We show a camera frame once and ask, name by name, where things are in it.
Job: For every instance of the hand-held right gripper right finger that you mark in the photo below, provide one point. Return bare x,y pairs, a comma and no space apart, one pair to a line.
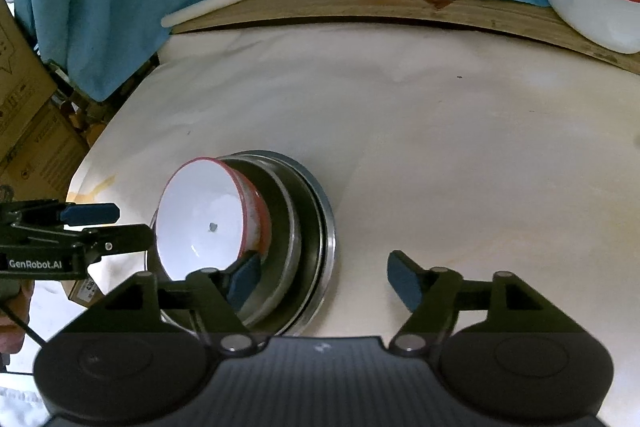
405,282

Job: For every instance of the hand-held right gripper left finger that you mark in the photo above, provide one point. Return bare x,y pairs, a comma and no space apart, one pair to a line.
245,279

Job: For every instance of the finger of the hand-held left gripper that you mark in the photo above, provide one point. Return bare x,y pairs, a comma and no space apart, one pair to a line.
125,239
92,213

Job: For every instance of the white red-rimmed bowl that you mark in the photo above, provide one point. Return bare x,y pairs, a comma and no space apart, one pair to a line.
200,217

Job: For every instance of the large steel plate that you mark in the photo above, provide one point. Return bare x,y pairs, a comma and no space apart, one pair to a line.
329,242

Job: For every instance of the person's left hand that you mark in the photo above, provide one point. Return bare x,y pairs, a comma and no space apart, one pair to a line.
15,322

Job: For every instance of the small brown carton with barcode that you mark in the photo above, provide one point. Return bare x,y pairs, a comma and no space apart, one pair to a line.
87,292

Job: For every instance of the closed printed cardboard box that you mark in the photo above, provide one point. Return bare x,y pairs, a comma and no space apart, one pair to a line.
45,157

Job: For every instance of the cream table cover sheet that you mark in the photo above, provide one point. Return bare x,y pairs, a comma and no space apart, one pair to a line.
450,157

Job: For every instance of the open cardboard box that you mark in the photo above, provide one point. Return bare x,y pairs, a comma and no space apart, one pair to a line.
20,72

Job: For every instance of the wooden tray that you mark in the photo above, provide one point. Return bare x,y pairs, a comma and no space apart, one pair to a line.
350,9

